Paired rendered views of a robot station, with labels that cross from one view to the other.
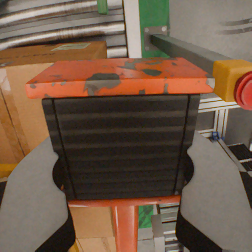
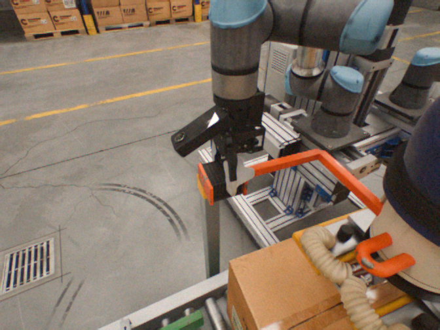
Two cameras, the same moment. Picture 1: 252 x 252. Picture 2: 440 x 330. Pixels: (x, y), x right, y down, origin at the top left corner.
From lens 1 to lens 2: 0.46 m
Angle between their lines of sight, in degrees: 44
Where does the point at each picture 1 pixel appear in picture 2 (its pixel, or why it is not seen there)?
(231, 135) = (266, 182)
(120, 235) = (264, 165)
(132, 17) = (198, 290)
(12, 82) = (270, 321)
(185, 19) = (186, 272)
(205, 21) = (182, 253)
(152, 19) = not seen: hidden behind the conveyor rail
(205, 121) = (265, 208)
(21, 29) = not seen: outside the picture
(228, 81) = not seen: hidden behind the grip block
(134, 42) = (217, 280)
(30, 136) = (315, 297)
